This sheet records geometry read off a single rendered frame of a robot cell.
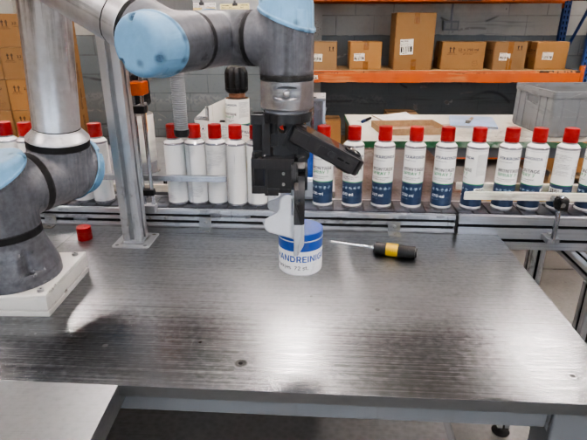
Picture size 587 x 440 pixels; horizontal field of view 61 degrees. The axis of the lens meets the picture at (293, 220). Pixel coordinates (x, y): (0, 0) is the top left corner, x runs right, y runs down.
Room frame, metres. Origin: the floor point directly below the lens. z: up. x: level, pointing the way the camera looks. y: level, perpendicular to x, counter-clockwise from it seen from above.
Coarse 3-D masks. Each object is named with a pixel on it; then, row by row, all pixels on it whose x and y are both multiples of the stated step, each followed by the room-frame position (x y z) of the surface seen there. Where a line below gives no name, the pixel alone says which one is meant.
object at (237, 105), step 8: (224, 72) 1.82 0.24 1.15; (232, 72) 1.79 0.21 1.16; (240, 72) 1.80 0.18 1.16; (224, 80) 1.82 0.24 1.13; (232, 80) 1.79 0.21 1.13; (240, 80) 1.80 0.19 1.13; (232, 88) 1.79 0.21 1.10; (240, 88) 1.79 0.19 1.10; (232, 96) 1.80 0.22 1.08; (240, 96) 1.80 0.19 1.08; (232, 104) 1.78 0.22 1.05; (240, 104) 1.79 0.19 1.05; (248, 104) 1.81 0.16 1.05; (232, 112) 1.78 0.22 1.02; (240, 112) 1.79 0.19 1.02; (248, 112) 1.81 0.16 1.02; (232, 120) 1.79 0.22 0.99; (240, 120) 1.79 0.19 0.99; (248, 120) 1.81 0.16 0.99
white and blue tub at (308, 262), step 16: (304, 224) 0.72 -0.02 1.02; (320, 224) 0.72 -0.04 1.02; (288, 240) 0.69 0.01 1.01; (304, 240) 0.68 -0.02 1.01; (320, 240) 0.70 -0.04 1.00; (288, 256) 0.69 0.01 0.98; (304, 256) 0.68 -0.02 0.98; (320, 256) 0.70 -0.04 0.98; (288, 272) 0.69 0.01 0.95; (304, 272) 0.68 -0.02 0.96
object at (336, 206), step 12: (72, 204) 1.21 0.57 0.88; (84, 204) 1.21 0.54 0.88; (96, 204) 1.21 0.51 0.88; (108, 204) 1.21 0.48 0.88; (168, 204) 1.21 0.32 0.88; (192, 204) 1.21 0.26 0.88; (204, 204) 1.21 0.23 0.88; (228, 204) 1.21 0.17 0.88; (312, 204) 1.21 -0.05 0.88; (336, 204) 1.21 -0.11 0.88; (396, 204) 1.21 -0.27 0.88
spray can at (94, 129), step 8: (88, 128) 1.23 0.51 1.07; (96, 128) 1.23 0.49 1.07; (96, 136) 1.23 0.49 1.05; (96, 144) 1.22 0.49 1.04; (104, 144) 1.23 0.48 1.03; (104, 152) 1.23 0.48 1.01; (104, 160) 1.22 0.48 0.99; (104, 184) 1.22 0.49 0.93; (112, 184) 1.24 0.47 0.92; (96, 192) 1.22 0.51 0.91; (104, 192) 1.22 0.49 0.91; (112, 192) 1.23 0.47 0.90; (96, 200) 1.22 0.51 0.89; (104, 200) 1.22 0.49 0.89; (112, 200) 1.23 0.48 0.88
